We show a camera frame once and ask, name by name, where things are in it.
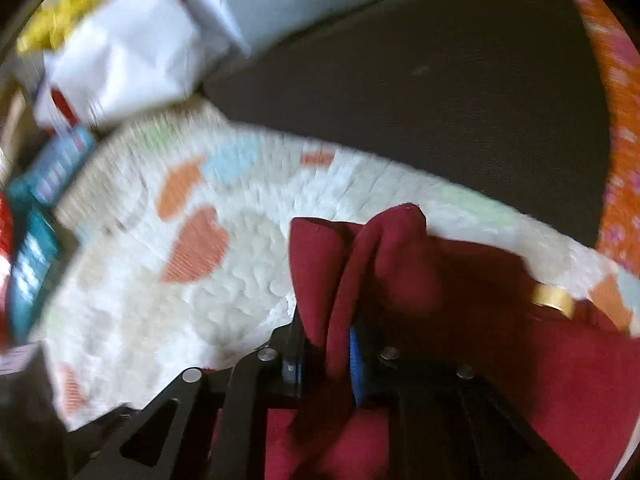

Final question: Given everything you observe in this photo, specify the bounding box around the red item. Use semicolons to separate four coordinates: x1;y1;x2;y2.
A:
0;192;16;273

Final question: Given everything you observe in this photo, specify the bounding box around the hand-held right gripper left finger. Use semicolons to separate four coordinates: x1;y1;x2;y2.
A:
65;305;307;480

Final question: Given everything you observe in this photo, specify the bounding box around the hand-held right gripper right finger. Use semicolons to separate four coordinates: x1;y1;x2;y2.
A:
349;324;583;480

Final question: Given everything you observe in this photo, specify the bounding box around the blue-grey cloth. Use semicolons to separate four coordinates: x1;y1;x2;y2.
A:
210;0;523;57

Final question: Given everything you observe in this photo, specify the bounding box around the maroon knit garment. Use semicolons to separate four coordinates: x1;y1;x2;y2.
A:
210;203;640;480

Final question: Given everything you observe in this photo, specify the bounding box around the yellow crumpled item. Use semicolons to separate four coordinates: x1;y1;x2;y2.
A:
15;0;117;55

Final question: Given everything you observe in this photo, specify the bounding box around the teal packet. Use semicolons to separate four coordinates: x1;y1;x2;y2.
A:
7;207;65;345
29;126;99;207

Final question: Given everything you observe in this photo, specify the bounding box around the orange floral cloth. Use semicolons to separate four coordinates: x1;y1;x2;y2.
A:
550;0;640;272

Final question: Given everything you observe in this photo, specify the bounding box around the dark grey mattress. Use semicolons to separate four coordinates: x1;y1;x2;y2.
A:
202;0;613;252

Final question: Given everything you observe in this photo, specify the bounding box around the white heart-patterned quilt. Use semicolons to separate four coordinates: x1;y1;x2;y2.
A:
30;104;640;433

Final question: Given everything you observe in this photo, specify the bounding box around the white plastic bag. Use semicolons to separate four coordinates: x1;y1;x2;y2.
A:
35;0;251;130

